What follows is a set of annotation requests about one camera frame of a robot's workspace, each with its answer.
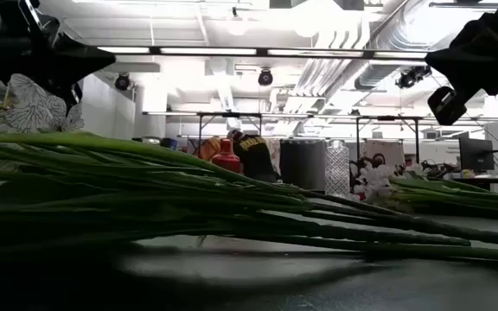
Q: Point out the clear cut-glass vase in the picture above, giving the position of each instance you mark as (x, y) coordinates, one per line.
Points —
(336, 168)

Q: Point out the red glass vase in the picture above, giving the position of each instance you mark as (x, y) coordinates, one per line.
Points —
(226, 162)

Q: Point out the black computer monitor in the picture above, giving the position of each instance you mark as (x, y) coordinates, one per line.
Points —
(476, 153)

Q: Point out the small yellow toy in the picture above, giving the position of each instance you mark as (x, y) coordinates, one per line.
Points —
(466, 173)

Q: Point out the silver metal pot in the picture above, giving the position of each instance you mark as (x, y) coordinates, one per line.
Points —
(150, 140)

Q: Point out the dark office desk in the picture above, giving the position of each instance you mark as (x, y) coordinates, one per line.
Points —
(482, 180)

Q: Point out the white fabric board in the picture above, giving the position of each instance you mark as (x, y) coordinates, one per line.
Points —
(389, 151)

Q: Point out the dark blue container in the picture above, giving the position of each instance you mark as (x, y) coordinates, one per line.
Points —
(169, 143)

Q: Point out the person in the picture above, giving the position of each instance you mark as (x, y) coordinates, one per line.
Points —
(378, 160)
(255, 157)

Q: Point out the overhead light bar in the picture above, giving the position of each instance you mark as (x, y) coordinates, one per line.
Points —
(210, 51)

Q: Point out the small white blossom bunch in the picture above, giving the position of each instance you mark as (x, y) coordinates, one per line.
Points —
(374, 181)

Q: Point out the colourful patterned board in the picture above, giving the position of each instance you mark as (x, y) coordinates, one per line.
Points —
(209, 149)

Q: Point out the dark grey partition panel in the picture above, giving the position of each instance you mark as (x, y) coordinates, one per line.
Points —
(303, 164)

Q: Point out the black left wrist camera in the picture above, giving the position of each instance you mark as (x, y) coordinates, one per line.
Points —
(76, 93)

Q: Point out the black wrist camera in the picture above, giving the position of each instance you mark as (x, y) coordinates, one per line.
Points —
(448, 108)
(76, 93)

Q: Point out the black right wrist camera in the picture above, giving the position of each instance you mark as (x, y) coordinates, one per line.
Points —
(448, 108)

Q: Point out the black hanging ceiling camera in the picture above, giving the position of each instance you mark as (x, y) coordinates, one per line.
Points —
(413, 77)
(122, 82)
(265, 78)

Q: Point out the silver ventilation duct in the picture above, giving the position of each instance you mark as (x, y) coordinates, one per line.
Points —
(396, 39)

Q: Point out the black metal table frame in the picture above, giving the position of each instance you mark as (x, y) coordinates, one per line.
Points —
(200, 134)
(417, 138)

